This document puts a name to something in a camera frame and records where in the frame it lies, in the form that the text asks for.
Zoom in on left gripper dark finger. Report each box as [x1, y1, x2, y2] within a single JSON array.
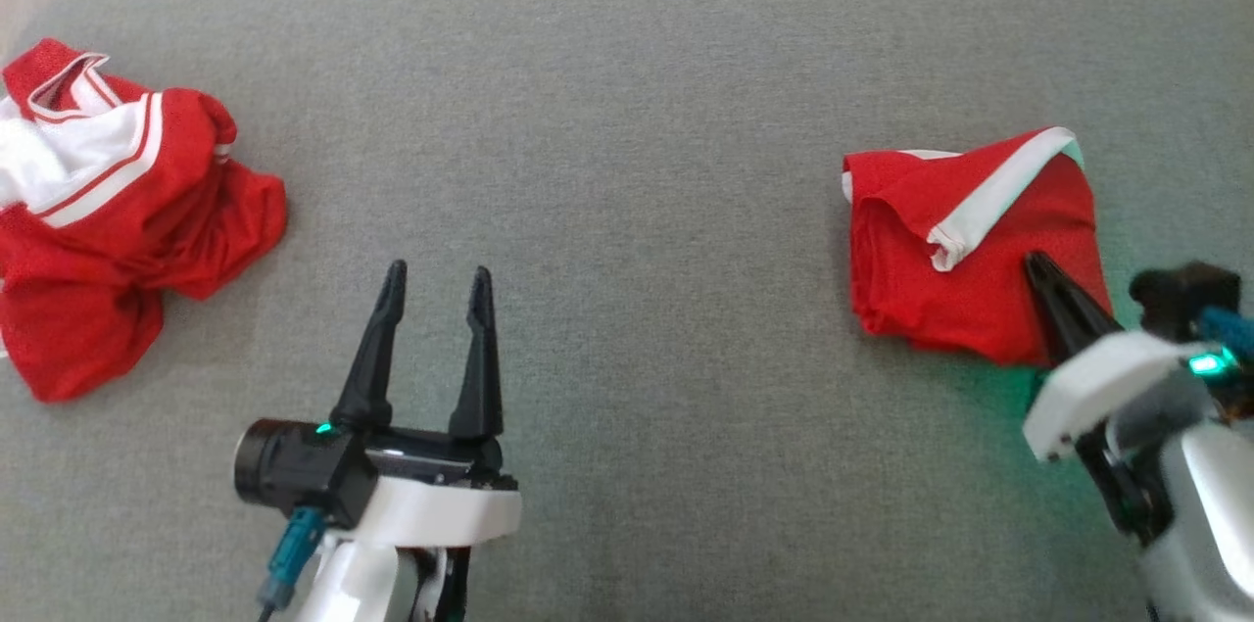
[[449, 266, 505, 443], [330, 260, 409, 430]]

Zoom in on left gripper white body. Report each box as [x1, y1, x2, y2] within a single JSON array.
[[338, 421, 522, 545]]

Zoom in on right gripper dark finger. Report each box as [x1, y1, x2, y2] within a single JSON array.
[[1024, 252, 1124, 366]]

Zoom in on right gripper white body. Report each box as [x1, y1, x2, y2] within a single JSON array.
[[1022, 328, 1216, 462]]

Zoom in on red white-striped basketball shorts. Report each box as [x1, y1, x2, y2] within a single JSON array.
[[841, 126, 1115, 368]]

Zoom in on red Bulls 23 jersey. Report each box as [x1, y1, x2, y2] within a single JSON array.
[[0, 37, 288, 405]]

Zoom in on teal right cable connector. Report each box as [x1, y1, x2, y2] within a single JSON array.
[[1200, 306, 1254, 360]]

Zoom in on teal cable connector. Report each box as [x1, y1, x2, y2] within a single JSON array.
[[258, 504, 326, 611], [1200, 306, 1254, 360]]

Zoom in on teal left cable connector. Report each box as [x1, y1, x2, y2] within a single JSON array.
[[258, 504, 326, 611]]

